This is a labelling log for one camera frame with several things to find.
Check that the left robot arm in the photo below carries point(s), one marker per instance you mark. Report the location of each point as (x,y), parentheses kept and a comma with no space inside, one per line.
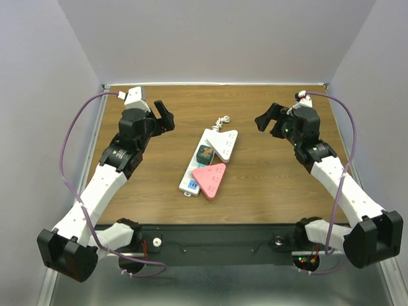
(73,247)

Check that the dark green cube adapter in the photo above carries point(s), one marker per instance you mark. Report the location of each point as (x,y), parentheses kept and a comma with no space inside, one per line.
(204,155)

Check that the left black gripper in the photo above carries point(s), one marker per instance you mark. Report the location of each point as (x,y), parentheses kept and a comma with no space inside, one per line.
(167,118)

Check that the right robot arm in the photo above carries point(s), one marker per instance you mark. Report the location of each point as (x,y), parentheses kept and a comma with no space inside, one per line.
(373,234)

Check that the back aluminium rail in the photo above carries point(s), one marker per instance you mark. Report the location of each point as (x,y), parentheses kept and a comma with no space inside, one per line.
(214,84)

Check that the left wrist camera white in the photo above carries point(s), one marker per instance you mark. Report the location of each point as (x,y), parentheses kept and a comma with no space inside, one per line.
(134,98)

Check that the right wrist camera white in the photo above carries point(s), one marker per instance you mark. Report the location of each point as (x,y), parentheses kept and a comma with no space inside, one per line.
(302,99)

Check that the white colourful power strip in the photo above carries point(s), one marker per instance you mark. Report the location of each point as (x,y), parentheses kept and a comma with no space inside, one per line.
(188,185)

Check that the pink triangular power socket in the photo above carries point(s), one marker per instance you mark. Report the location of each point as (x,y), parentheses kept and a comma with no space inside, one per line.
(209,179)

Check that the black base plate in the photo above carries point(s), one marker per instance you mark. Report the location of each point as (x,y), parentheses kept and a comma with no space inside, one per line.
(219,244)

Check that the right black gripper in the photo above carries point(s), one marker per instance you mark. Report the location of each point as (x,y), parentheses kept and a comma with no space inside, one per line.
(276,111)

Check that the white triangular power socket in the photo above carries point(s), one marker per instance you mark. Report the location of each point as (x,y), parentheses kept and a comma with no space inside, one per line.
(223,143)

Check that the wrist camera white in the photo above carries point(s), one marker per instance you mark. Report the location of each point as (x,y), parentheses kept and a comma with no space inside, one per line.
(302,99)
(134,98)

